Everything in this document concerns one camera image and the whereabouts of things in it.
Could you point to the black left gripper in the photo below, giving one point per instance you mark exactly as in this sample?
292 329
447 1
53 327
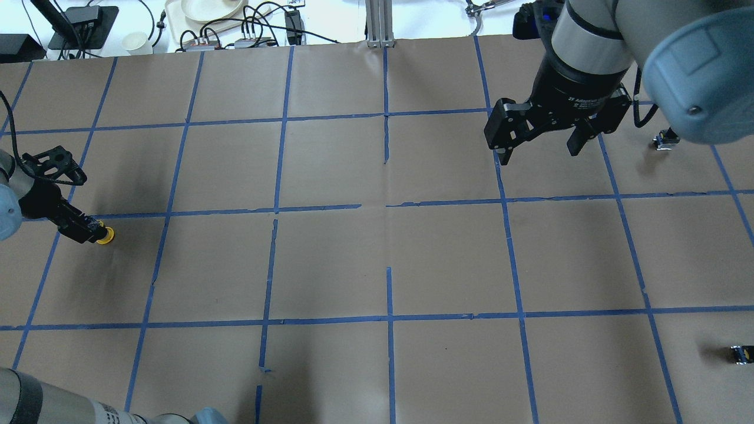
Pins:
40 204

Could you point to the black box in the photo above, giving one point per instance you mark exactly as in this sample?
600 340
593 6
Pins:
20 47

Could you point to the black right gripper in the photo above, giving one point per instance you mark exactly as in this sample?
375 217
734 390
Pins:
574 82

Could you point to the black stand base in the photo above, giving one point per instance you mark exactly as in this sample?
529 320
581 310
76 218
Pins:
85 27

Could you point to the small black yellow switch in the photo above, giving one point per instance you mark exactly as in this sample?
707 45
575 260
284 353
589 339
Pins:
742 354

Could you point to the white plate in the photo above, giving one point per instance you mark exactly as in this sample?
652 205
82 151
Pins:
205 11

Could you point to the yellow push button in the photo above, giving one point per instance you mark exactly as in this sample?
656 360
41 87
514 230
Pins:
99 233

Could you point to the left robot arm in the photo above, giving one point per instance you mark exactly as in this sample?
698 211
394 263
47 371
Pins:
29 399

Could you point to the aluminium frame post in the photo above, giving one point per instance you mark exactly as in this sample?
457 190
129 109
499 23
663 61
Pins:
379 24

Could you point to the green push button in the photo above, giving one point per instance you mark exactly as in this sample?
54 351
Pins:
666 140

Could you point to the black power adapter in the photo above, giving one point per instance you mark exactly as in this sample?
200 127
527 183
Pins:
294 27

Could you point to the white paper cup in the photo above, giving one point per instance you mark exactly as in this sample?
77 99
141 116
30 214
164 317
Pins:
137 43

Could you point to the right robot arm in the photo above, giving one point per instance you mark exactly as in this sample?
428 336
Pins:
694 59

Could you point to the metal clamp tool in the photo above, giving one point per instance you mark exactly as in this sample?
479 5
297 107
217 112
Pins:
475 10

